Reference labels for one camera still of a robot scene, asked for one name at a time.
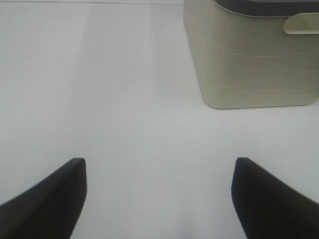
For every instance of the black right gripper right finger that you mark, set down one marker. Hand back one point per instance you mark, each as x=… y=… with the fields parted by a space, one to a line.
x=268 y=208

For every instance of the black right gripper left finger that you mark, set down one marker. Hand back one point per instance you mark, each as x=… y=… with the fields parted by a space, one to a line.
x=50 y=209

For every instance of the beige plastic storage bin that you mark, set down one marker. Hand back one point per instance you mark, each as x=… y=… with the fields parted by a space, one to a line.
x=254 y=53

